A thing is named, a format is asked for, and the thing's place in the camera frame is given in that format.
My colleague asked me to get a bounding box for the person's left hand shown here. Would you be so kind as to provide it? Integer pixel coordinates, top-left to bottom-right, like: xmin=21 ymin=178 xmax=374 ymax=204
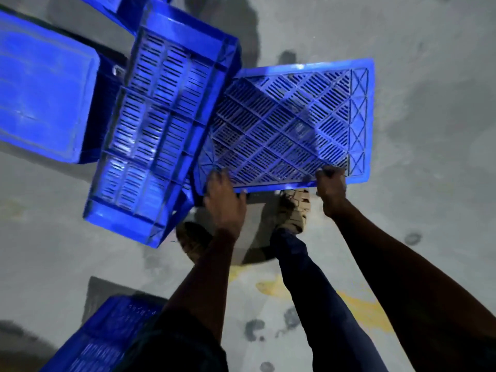
xmin=203 ymin=169 xmax=248 ymax=241

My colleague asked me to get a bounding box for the person's right hand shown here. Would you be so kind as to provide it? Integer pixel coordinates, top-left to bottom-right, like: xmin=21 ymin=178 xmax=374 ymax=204
xmin=315 ymin=166 xmax=350 ymax=219

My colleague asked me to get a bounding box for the blue diamond-lattice plastic crate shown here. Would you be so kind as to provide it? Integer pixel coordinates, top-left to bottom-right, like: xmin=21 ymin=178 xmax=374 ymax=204
xmin=192 ymin=58 xmax=376 ymax=196

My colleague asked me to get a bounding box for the person's left forearm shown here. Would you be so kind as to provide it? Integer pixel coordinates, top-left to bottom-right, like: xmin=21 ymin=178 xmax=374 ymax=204
xmin=164 ymin=228 xmax=238 ymax=344

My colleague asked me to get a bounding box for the person's right forearm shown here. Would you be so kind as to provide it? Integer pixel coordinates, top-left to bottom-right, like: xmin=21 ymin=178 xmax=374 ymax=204
xmin=332 ymin=199 xmax=496 ymax=372

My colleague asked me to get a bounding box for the person's right beige sandal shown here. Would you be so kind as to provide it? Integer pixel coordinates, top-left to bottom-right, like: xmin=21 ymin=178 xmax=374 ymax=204
xmin=275 ymin=188 xmax=312 ymax=235

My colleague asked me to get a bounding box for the person's beige sandal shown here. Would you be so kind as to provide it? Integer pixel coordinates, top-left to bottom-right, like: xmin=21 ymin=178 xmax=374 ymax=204
xmin=275 ymin=188 xmax=312 ymax=235
xmin=176 ymin=221 xmax=214 ymax=265

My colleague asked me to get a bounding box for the person's left beige sandal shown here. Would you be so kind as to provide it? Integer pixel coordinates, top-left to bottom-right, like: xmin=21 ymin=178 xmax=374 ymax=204
xmin=176 ymin=221 xmax=214 ymax=265

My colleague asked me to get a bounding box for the blue slotted plastic crate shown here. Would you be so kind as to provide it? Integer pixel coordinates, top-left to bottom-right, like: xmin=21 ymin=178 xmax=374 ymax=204
xmin=82 ymin=0 xmax=243 ymax=249

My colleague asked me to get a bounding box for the person's right leg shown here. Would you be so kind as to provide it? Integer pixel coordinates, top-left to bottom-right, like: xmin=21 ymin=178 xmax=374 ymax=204
xmin=270 ymin=228 xmax=389 ymax=372

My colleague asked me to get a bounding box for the blue solid-sided plastic crate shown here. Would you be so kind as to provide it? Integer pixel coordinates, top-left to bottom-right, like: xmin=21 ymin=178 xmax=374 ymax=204
xmin=0 ymin=10 xmax=129 ymax=165

